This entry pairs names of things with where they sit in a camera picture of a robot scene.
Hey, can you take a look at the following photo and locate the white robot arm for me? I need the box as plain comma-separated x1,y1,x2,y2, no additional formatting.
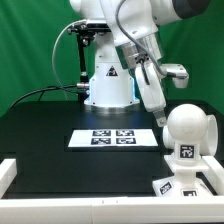
69,0,211,127

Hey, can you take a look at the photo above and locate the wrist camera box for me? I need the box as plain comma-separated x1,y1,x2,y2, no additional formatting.
161,64,189,89

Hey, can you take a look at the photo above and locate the black camera on stand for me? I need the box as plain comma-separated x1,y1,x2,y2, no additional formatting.
67,19,110,103

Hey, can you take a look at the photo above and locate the white lamp hood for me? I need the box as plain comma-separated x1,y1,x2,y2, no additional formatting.
163,115,218,156

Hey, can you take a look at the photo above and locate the white left rail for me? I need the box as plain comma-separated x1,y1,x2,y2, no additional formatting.
0,159,17,199

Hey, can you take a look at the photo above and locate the white lamp base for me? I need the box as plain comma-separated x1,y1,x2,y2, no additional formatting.
152,155,212,197

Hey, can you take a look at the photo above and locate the white right rail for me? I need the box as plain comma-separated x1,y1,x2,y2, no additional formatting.
202,156,224,196

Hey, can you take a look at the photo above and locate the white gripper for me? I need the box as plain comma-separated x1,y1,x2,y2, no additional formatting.
135,63,167,127

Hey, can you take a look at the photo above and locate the white marker sheet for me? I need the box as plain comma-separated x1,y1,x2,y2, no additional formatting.
68,129,158,148

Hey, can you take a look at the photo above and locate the white rail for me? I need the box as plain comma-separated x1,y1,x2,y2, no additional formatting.
0,196,224,224
0,159,17,199
202,156,224,196

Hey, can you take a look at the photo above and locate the grey camera cable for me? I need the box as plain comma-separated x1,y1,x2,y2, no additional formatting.
9,19,91,109

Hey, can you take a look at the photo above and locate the white lamp bulb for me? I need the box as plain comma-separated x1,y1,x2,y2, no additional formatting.
167,104,208,166

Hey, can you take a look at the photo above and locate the white front rail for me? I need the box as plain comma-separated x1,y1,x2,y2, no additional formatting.
0,196,224,224

